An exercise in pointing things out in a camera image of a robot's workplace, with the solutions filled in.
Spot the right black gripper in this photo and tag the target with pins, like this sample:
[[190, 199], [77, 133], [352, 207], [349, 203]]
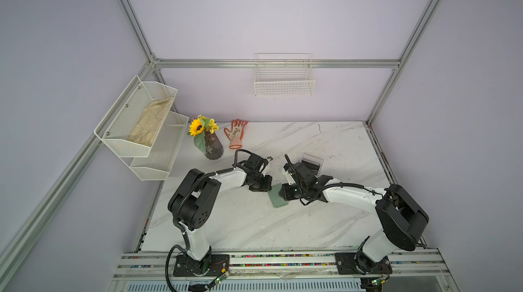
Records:
[[282, 193]]

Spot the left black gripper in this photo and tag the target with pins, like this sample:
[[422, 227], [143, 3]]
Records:
[[265, 185]]

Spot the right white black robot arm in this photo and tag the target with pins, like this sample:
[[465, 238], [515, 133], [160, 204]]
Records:
[[402, 219]]

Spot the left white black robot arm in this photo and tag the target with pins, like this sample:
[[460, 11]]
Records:
[[192, 203]]

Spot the black cards in box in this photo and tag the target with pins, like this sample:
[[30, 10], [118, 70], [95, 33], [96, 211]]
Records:
[[313, 166]]

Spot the clear acrylic card box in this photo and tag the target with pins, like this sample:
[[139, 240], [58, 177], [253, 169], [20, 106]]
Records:
[[311, 158]]

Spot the dark glass vase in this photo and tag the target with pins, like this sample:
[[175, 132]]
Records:
[[213, 147]]

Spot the orange white work glove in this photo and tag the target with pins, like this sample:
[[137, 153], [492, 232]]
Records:
[[235, 133]]

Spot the yellow sunflower bouquet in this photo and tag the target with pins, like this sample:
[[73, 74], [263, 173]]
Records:
[[197, 129]]

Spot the lower white mesh shelf basket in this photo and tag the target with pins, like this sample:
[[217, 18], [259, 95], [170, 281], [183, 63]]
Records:
[[158, 165]]

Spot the white mesh shelf basket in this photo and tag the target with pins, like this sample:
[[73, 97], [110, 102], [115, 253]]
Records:
[[115, 127], [158, 165]]

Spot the beige cloth glove in basket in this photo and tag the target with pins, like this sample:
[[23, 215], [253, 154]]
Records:
[[150, 122]]

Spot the upper white mesh shelf basket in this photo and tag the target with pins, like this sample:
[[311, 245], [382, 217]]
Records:
[[115, 127]]

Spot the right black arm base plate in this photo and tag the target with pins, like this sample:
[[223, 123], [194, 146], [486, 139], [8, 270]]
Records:
[[353, 263]]

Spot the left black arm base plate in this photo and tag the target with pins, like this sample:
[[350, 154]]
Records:
[[211, 265]]

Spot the white wire wall basket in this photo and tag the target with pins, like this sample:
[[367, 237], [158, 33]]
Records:
[[284, 75]]

